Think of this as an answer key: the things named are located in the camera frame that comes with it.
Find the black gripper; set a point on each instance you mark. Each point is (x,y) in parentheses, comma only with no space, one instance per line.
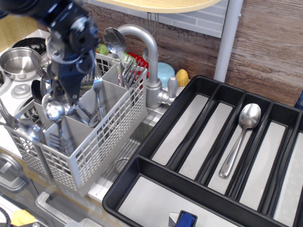
(66,76)

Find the big steel spoon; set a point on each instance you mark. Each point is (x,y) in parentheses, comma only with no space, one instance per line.
(54,111)

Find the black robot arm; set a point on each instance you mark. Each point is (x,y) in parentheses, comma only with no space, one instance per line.
(72,44)

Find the upright steel spoon at back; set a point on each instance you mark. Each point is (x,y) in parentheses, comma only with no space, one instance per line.
(116,44)

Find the black plastic spoon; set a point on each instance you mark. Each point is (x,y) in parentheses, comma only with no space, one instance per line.
(38,89)

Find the small steel spoon front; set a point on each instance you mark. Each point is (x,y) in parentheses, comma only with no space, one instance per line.
(32,131)

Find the grey plastic cutlery basket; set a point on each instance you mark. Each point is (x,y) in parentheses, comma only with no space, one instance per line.
(92,149)

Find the steel spoon in tray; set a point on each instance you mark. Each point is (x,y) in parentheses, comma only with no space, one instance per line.
(248,119)

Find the black cutlery tray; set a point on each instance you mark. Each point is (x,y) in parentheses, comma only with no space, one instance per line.
(177,165)

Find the green toy vegetable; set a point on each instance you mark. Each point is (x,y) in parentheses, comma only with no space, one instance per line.
(102,49)

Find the black stove burner coil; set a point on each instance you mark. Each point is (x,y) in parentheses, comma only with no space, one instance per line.
(36,43)

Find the steel fork centre compartment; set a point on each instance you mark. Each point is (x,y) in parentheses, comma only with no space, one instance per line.
(97,86)

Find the steel pot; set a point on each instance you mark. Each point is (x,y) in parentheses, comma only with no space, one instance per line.
(16,63)

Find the grey stove knob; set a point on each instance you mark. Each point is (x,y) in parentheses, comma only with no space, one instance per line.
(21,91)

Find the steel fork by faucet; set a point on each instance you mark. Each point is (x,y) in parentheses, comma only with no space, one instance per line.
(131,74)

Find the red toy item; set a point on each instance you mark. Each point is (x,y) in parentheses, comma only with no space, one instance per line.
(140,60)

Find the steel fork front left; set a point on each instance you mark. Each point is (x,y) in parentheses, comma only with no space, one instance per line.
(10,120)

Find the light wooden shelf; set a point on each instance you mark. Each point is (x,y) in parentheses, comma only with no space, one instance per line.
(162,6)

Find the grey metal faucet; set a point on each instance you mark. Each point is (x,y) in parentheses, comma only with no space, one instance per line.
(155,95)

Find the light blue bowl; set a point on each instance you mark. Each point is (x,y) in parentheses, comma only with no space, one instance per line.
(165,71)

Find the steel sink basin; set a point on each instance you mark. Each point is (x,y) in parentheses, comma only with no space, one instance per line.
(119,161)

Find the yellow toy corn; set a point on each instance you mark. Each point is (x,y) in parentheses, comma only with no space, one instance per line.
(182,78)

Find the yellow object bottom left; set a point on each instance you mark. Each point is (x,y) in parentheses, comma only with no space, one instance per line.
(22,217)

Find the hanging wire utensil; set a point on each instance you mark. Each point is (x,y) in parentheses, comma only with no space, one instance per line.
(152,23)

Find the grey metal post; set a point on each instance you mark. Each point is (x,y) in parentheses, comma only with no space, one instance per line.
(233,14)

